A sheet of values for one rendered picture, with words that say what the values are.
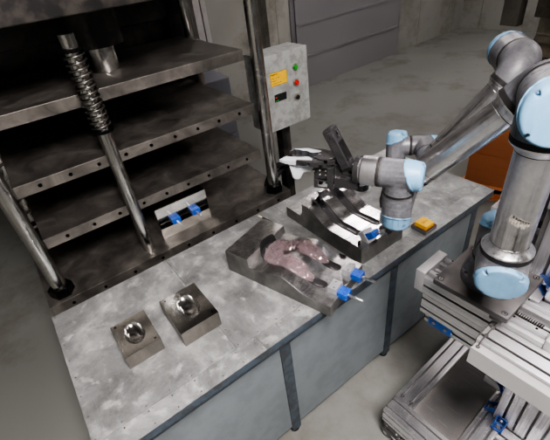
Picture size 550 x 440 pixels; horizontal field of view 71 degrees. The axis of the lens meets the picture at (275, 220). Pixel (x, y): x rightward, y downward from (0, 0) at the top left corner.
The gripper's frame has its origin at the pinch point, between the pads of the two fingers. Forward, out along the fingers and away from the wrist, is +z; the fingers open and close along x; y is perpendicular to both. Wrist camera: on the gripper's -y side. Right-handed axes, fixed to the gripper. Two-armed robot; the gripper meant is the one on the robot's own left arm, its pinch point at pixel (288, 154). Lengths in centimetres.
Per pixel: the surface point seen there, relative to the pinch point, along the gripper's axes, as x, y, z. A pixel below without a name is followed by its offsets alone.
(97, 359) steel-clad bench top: -35, 71, 62
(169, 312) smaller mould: -13, 61, 44
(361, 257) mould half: 40, 56, -13
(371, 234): 42, 46, -16
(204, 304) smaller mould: -6, 60, 34
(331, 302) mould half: 12, 59, -9
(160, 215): 30, 49, 83
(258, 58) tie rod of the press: 75, -16, 47
